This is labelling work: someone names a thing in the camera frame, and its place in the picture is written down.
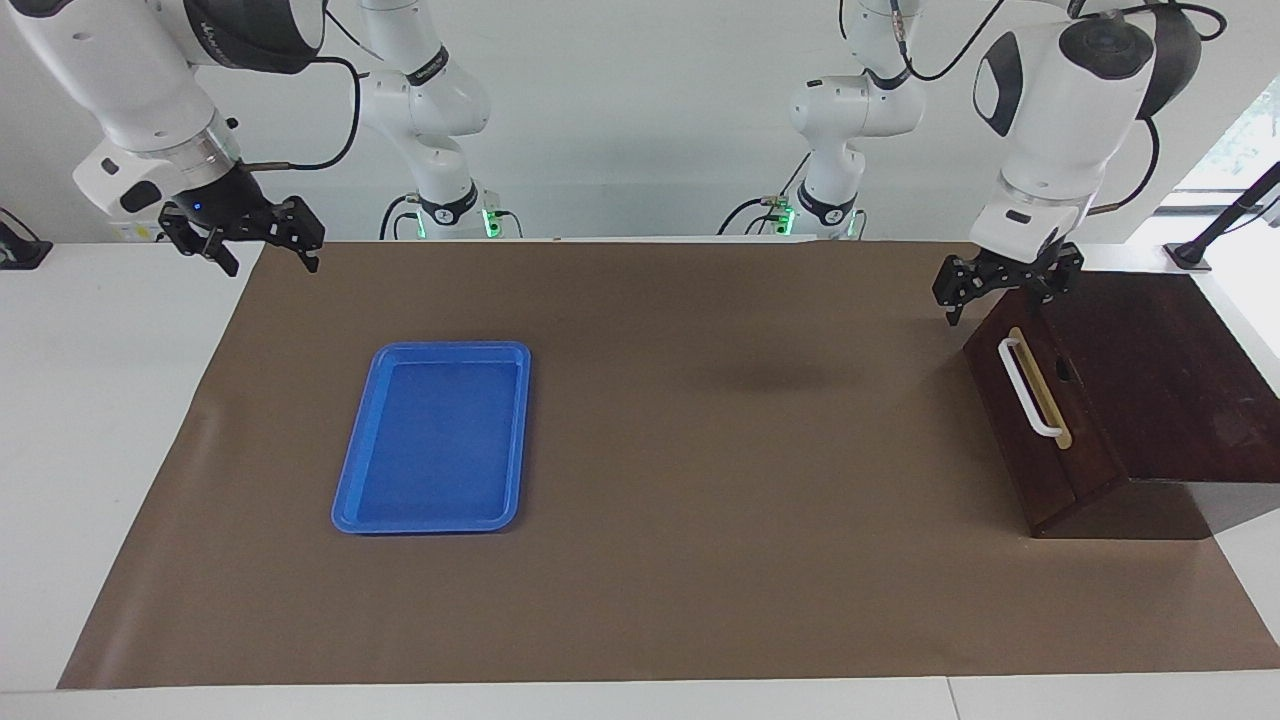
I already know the dark wooden drawer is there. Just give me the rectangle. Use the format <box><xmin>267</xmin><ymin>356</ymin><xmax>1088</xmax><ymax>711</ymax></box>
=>
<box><xmin>963</xmin><ymin>297</ymin><xmax>1099</xmax><ymax>509</ymax></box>

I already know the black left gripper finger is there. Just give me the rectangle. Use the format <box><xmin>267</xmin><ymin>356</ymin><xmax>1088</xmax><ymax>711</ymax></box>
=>
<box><xmin>931</xmin><ymin>254</ymin><xmax>1002</xmax><ymax>327</ymax></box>
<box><xmin>1024</xmin><ymin>244</ymin><xmax>1087</xmax><ymax>307</ymax></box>

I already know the dark wooden drawer cabinet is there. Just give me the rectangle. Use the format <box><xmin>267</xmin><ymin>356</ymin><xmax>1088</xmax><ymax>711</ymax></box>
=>
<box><xmin>963</xmin><ymin>272</ymin><xmax>1280</xmax><ymax>541</ymax></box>

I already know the black bracket mount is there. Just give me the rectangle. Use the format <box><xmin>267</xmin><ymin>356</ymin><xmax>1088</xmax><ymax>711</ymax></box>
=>
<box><xmin>0</xmin><ymin>208</ymin><xmax>53</xmax><ymax>271</ymax></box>

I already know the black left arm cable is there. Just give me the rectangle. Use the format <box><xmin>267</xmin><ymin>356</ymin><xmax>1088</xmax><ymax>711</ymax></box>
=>
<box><xmin>840</xmin><ymin>0</ymin><xmax>1229</xmax><ymax>216</ymax></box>

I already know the black right base cable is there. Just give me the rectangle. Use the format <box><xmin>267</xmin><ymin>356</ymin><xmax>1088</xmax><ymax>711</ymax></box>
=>
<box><xmin>378</xmin><ymin>193</ymin><xmax>423</xmax><ymax>241</ymax></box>

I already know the blue plastic tray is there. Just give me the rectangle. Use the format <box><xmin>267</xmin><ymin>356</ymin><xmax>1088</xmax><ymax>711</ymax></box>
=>
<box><xmin>331</xmin><ymin>341</ymin><xmax>532</xmax><ymax>535</ymax></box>

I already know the brown table mat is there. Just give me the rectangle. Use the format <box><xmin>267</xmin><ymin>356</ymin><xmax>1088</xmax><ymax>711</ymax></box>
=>
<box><xmin>57</xmin><ymin>240</ymin><xmax>1280</xmax><ymax>691</ymax></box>

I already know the black left base cable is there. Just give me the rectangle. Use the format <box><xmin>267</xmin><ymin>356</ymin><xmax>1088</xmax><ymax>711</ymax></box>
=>
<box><xmin>717</xmin><ymin>150</ymin><xmax>811</xmax><ymax>237</ymax></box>

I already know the black clamp stand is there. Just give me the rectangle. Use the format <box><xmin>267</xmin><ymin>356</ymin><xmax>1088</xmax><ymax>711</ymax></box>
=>
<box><xmin>1165</xmin><ymin>160</ymin><xmax>1280</xmax><ymax>273</ymax></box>

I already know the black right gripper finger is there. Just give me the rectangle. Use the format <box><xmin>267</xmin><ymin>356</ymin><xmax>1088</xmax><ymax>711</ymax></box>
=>
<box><xmin>160</xmin><ymin>211</ymin><xmax>242</xmax><ymax>279</ymax></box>
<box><xmin>262</xmin><ymin>196</ymin><xmax>327</xmax><ymax>275</ymax></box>

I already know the white drawer handle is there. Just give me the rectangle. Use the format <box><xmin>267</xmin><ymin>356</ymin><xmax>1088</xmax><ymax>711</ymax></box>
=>
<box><xmin>998</xmin><ymin>338</ymin><xmax>1063</xmax><ymax>439</ymax></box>

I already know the black base cable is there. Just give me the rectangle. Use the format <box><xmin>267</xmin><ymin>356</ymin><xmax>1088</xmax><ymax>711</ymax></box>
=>
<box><xmin>378</xmin><ymin>193</ymin><xmax>423</xmax><ymax>241</ymax></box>
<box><xmin>717</xmin><ymin>150</ymin><xmax>811</xmax><ymax>237</ymax></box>

